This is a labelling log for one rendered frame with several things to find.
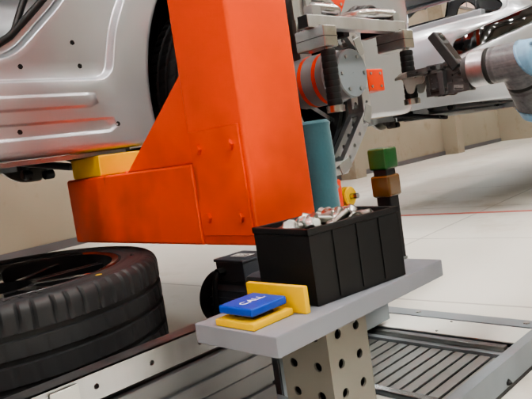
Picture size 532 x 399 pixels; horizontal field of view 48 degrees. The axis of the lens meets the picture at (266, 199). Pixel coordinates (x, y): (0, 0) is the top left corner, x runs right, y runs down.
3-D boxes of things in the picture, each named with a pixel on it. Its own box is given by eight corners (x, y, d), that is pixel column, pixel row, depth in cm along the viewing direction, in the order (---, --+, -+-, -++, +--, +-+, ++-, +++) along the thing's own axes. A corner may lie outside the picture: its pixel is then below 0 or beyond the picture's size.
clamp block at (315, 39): (309, 54, 148) (307, 32, 148) (339, 46, 142) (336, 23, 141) (296, 54, 144) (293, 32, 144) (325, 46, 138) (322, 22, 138)
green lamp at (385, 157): (381, 169, 113) (378, 147, 113) (399, 167, 110) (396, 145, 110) (368, 171, 111) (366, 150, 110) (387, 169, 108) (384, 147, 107)
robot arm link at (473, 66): (478, 47, 146) (495, 47, 152) (459, 51, 149) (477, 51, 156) (483, 85, 146) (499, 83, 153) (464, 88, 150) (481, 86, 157)
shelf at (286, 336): (366, 271, 119) (363, 256, 119) (443, 275, 107) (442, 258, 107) (196, 343, 89) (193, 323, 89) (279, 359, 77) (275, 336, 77)
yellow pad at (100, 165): (121, 172, 163) (118, 154, 162) (150, 169, 153) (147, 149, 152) (73, 180, 153) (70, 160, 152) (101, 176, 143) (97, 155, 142)
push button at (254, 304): (254, 305, 91) (252, 291, 91) (288, 310, 86) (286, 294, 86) (219, 320, 86) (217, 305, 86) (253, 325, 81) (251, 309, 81)
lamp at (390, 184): (384, 195, 114) (381, 173, 113) (402, 194, 111) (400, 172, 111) (372, 198, 111) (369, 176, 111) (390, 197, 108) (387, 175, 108)
